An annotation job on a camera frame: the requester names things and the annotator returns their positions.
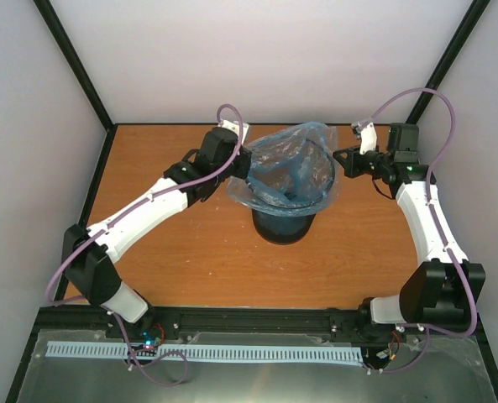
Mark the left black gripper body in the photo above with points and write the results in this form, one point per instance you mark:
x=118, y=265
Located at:
x=242, y=170

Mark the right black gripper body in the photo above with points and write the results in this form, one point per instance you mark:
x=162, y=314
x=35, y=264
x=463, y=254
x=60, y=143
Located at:
x=377, y=171

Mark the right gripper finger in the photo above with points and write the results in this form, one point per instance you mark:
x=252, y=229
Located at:
x=346, y=156
x=350, y=169

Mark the black mesh trash bin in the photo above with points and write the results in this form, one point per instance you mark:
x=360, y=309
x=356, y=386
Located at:
x=284, y=226

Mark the blue translucent trash bag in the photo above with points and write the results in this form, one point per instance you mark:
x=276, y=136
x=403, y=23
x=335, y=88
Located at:
x=269, y=150

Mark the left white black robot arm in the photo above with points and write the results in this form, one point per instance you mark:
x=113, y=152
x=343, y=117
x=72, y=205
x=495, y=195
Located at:
x=90, y=254

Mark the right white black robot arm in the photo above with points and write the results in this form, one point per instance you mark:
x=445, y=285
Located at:
x=442, y=292

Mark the small green-lit circuit board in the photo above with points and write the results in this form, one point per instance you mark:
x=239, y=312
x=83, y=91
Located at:
x=153, y=338

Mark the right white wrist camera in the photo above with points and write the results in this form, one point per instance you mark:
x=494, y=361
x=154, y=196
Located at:
x=365, y=132

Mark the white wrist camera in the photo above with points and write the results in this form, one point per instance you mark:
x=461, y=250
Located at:
x=241, y=131
x=365, y=132

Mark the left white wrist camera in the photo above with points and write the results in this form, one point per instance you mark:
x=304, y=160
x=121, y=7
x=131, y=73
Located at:
x=241, y=131

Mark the right black frame post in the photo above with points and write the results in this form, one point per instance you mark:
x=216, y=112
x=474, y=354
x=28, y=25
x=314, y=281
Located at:
x=460, y=36

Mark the black frame post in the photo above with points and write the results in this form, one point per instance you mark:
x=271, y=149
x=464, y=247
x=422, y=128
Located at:
x=460, y=36
x=58, y=32

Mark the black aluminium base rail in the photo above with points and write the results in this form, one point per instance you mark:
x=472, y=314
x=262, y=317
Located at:
x=174, y=321

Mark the left black frame post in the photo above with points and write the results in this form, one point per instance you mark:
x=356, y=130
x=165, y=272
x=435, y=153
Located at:
x=58, y=32

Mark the light blue slotted cable duct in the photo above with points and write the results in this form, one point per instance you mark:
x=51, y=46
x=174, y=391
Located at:
x=217, y=354

